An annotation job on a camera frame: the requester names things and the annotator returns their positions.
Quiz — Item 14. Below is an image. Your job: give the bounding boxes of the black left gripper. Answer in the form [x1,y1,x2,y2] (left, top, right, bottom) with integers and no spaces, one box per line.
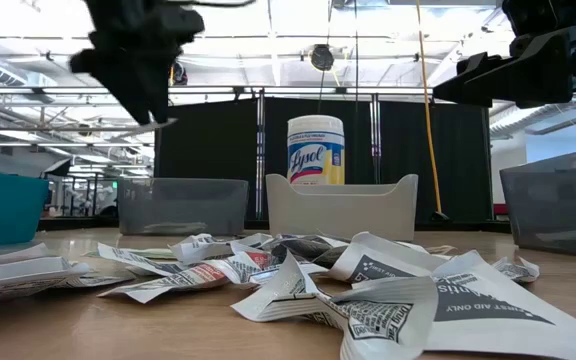
[69,0,207,126]

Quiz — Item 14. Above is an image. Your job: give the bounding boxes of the white first aid packet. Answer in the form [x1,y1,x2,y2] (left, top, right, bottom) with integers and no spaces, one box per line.
[423,243,458,256]
[168,232,233,265]
[117,118,179,134]
[96,242,189,278]
[0,256,92,317]
[491,255,542,285]
[50,272,137,291]

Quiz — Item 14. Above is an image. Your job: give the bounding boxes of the small hanging ceiling device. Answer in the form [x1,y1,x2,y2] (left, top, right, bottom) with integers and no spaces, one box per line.
[170,60,189,86]

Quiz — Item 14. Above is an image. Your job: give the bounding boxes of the black curtain backdrop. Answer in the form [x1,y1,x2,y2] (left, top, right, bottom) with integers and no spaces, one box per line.
[153,94,494,224]

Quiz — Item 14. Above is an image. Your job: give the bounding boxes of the black angled monitor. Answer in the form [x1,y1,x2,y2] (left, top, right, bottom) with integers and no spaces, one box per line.
[41,157,73,178]

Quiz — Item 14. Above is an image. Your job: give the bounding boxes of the dark grey plastic bin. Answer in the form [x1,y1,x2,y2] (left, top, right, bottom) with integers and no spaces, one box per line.
[116,177,250,237]
[498,144,576,260]

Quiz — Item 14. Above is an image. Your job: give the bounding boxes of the silver backdrop pole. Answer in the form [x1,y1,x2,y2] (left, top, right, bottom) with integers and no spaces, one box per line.
[370,93,382,185]
[254,92,266,221]

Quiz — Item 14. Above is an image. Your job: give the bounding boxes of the background robot station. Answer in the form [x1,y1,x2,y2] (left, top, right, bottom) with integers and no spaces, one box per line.
[50,172,119,219]

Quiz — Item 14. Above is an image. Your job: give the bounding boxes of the Lysol wipes canister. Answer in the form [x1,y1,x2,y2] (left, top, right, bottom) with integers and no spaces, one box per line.
[286,114,346,187]

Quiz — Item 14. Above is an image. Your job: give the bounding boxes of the teal plastic bin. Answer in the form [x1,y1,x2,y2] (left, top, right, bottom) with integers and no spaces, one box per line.
[0,168,50,248]

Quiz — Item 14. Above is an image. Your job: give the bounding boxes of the light grey plastic bin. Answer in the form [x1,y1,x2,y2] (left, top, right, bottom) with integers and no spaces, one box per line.
[265,173,419,244]

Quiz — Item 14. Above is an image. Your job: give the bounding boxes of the white packet black triangle print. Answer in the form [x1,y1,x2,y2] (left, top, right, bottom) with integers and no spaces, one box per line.
[326,230,449,284]
[425,249,576,360]

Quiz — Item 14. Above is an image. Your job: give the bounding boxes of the white drug facts packet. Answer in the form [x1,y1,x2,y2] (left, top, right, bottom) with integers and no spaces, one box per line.
[231,251,439,360]

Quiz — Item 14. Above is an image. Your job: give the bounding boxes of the yellow hanging cable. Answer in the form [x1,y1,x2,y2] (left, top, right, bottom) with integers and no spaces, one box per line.
[415,0,444,216]

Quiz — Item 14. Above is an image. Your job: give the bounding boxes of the black aluminium table frame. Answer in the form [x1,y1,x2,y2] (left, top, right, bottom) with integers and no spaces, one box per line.
[37,214,514,234]

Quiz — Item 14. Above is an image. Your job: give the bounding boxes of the black hanging cable reel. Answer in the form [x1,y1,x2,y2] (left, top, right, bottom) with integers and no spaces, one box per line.
[309,43,336,72]

